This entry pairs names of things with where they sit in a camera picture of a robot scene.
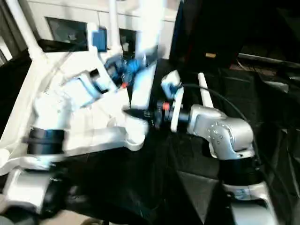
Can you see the black plastic sheet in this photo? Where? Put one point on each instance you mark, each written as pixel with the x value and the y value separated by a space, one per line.
pixel 140 182

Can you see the grey curtain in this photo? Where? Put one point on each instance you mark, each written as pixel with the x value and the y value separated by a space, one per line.
pixel 11 28

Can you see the white glass-door cabinet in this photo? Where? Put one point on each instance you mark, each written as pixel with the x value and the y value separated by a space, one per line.
pixel 70 11

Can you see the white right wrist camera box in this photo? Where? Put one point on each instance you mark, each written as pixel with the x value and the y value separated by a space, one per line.
pixel 173 82

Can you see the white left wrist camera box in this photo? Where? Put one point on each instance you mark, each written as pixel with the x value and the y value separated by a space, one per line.
pixel 99 39

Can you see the black backdrop cloth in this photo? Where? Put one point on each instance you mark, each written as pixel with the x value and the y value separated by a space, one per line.
pixel 234 23

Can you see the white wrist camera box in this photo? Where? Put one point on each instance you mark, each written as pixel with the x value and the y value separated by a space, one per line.
pixel 173 82
pixel 99 39

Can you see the white plastic table top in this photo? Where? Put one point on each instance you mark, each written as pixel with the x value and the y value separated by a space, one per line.
pixel 51 70

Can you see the white plastic table leg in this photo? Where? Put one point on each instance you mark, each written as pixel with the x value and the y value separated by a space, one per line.
pixel 150 28
pixel 206 91
pixel 25 30
pixel 114 25

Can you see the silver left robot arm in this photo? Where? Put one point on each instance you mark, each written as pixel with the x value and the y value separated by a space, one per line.
pixel 51 110

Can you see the metal rod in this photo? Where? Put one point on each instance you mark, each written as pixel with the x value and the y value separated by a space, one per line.
pixel 269 59

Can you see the small tan label tag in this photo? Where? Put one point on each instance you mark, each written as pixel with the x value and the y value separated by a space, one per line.
pixel 210 55

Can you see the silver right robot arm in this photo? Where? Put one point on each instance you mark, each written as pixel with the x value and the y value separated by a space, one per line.
pixel 225 131

